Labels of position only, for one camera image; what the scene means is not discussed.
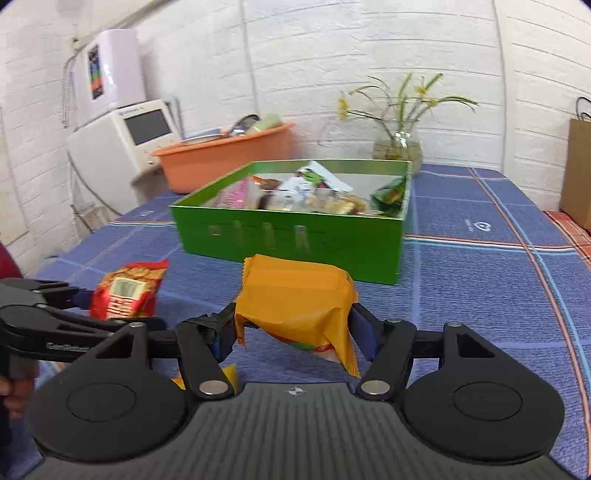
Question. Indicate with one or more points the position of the brown paper bag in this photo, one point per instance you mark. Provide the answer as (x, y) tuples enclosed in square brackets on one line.
[(577, 175)]

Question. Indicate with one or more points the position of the clear pastry packet orange ends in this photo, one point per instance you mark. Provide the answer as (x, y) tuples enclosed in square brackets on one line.
[(268, 189)]

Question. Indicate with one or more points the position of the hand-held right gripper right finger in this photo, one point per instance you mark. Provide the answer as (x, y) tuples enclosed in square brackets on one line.
[(364, 339)]

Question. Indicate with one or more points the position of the person's left hand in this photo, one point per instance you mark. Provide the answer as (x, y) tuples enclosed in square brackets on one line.
[(18, 394)]

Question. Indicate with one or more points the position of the glass vase with yellow flowers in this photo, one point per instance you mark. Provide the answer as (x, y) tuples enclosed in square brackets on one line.
[(398, 147)]

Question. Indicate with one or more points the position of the yellow chips packet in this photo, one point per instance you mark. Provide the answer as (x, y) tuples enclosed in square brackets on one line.
[(228, 376)]

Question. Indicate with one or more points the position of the pink snack packet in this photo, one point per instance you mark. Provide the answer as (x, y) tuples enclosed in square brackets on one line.
[(235, 194)]

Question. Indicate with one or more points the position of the green snack packet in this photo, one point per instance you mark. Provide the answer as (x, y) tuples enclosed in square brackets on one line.
[(390, 196)]

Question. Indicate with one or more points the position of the green cardboard box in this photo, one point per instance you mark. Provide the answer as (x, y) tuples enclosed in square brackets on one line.
[(286, 240)]

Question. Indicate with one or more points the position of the red snack packet white label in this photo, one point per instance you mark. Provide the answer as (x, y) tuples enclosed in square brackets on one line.
[(131, 290)]

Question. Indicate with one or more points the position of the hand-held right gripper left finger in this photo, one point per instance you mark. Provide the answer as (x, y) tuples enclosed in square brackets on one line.
[(222, 344)]

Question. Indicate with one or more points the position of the beige cookie packet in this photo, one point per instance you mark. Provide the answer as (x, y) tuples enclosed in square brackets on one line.
[(344, 204)]

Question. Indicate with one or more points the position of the metal utensils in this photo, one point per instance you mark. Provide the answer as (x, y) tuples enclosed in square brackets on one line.
[(242, 124)]

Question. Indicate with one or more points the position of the orange plastic basin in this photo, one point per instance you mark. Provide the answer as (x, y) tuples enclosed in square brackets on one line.
[(217, 157)]

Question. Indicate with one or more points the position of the white appliance with screen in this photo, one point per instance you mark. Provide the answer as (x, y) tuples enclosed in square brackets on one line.
[(120, 147)]

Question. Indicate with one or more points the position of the white packet green print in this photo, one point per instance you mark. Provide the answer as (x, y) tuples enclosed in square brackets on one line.
[(309, 177)]

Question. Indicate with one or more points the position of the blue checked tablecloth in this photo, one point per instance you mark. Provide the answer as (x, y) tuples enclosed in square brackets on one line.
[(461, 286)]

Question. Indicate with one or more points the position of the person's red garment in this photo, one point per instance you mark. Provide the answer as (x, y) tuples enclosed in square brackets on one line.
[(9, 261)]

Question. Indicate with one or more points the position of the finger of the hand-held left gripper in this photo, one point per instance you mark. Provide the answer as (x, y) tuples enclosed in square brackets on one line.
[(55, 291), (46, 323)]

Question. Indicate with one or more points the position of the white water dispenser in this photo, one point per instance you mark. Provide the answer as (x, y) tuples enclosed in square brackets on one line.
[(108, 74)]

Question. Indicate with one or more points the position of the orange snack packet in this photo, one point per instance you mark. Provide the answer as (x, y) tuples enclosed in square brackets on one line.
[(295, 300)]

